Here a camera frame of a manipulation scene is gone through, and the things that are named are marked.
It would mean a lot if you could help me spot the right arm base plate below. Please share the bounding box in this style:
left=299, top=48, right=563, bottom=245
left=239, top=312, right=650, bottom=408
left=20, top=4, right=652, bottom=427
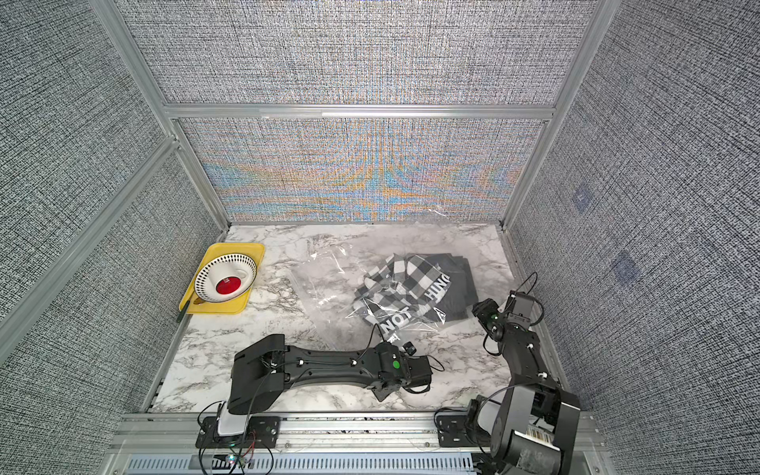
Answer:
left=433, top=408, right=490, bottom=449

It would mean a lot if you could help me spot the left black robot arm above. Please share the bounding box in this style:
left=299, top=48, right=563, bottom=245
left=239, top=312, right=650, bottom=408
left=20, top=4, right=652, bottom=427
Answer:
left=217, top=334, right=433, bottom=437

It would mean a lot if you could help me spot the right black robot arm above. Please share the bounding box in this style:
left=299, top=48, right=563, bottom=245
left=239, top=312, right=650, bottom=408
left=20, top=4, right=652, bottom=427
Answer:
left=468, top=290, right=581, bottom=474

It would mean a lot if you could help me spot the yellow tray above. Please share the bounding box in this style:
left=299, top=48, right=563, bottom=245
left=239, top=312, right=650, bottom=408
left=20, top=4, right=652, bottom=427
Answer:
left=178, top=243, right=265, bottom=315

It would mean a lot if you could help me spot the black white checkered cloth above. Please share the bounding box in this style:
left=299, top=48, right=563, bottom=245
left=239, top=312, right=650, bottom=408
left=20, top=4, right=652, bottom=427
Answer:
left=350, top=253, right=460, bottom=344

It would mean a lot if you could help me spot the clear vacuum bag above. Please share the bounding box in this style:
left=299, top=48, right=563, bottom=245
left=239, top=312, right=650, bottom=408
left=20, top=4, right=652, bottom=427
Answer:
left=290, top=224, right=517, bottom=354

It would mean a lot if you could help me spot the green pen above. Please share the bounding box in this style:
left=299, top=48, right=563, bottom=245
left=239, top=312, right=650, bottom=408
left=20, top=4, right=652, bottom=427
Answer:
left=176, top=300, right=190, bottom=323

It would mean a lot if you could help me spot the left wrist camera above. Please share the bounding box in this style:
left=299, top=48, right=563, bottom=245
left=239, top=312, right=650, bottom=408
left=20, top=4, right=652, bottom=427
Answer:
left=403, top=342, right=417, bottom=356

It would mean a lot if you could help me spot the aluminium front rail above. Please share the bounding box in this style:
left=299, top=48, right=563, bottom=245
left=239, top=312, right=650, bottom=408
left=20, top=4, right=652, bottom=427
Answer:
left=103, top=410, right=616, bottom=475

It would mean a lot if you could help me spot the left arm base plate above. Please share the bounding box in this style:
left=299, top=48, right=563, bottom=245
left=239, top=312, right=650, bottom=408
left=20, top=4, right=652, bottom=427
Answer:
left=195, top=415, right=282, bottom=449

